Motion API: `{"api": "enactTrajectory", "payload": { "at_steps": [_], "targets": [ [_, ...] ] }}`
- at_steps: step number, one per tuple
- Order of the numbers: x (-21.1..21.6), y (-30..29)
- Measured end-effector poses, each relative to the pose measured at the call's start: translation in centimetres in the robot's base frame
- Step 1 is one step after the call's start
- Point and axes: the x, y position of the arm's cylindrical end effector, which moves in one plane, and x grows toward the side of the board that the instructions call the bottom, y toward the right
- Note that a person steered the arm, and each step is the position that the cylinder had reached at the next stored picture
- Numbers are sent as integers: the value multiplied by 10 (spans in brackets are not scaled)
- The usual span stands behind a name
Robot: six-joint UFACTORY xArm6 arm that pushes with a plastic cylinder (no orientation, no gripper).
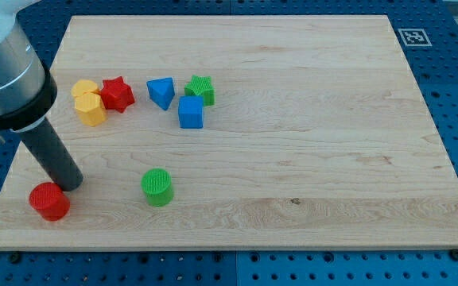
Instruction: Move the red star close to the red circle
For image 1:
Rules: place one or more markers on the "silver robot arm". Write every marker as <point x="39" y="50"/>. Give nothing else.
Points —
<point x="27" y="89"/>

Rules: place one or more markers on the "blue triangle block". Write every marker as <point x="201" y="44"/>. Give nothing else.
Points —
<point x="161" y="91"/>

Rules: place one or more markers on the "red star block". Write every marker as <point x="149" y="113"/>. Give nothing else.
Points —
<point x="116" y="94"/>

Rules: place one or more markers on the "green cylinder block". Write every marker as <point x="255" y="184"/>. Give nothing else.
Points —
<point x="158" y="187"/>

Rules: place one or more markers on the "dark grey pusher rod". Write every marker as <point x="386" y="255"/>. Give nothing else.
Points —
<point x="43" y="142"/>

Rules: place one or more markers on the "yellow hexagon block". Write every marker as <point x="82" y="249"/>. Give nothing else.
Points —
<point x="90" y="109"/>

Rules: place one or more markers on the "blue cube block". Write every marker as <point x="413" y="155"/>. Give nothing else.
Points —
<point x="191" y="112"/>

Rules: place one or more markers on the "red cylinder block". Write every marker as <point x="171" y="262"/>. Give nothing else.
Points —
<point x="49" y="201"/>

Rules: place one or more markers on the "white fiducial marker tag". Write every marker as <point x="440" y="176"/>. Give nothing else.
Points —
<point x="412" y="37"/>

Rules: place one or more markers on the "green star block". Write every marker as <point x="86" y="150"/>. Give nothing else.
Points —
<point x="201" y="86"/>

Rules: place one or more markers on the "light wooden board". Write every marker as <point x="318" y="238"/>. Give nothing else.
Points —
<point x="319" y="139"/>

